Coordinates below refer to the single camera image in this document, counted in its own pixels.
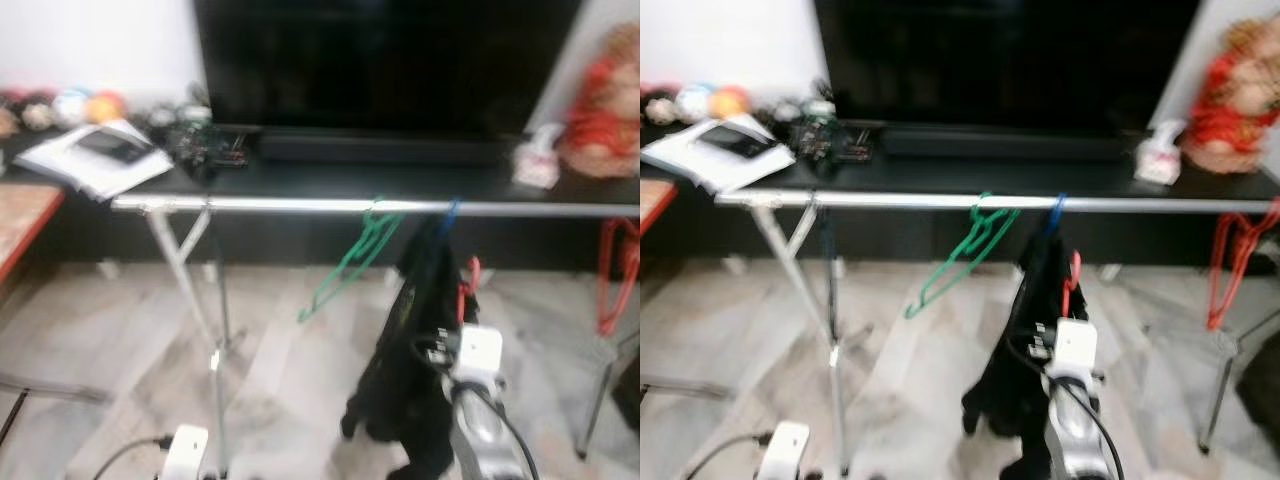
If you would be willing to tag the silver metal clothes rack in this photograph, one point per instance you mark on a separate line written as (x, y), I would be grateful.
(300, 205)
(900, 200)

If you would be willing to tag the orange round toy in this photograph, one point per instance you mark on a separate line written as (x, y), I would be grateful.
(106, 107)
(730, 102)

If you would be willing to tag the white paper stack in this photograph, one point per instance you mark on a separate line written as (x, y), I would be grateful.
(720, 172)
(90, 178)

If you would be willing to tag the black flat screen television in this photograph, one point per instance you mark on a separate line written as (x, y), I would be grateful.
(1000, 60)
(390, 60)

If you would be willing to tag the red plastic hanger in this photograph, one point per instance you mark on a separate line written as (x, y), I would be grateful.
(1216, 295)
(605, 280)
(1070, 290)
(466, 295)

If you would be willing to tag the black low TV cabinet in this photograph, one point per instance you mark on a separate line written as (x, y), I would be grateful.
(900, 240)
(280, 245)

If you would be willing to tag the black soundbar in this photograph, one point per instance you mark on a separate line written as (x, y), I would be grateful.
(1000, 143)
(380, 148)

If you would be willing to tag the black T-shirt with logo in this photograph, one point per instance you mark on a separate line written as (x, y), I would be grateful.
(410, 340)
(1020, 350)

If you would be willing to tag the dark flat tablet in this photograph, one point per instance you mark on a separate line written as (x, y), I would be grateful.
(735, 142)
(112, 147)

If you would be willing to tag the white and blue round toy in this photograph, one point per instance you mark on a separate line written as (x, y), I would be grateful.
(70, 108)
(693, 103)

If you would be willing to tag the black electronic gadget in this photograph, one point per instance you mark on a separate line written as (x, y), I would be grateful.
(200, 145)
(825, 140)

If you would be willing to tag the green plastic hanger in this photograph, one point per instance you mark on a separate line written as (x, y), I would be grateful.
(372, 235)
(978, 235)

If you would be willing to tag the small white pink box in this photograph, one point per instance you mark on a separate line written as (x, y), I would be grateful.
(538, 160)
(1160, 155)

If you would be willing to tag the blue plastic hanger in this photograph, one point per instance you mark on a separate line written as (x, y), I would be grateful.
(451, 215)
(1058, 212)

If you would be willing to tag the red and gold deity statue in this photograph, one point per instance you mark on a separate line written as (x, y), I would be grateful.
(1230, 100)
(600, 110)

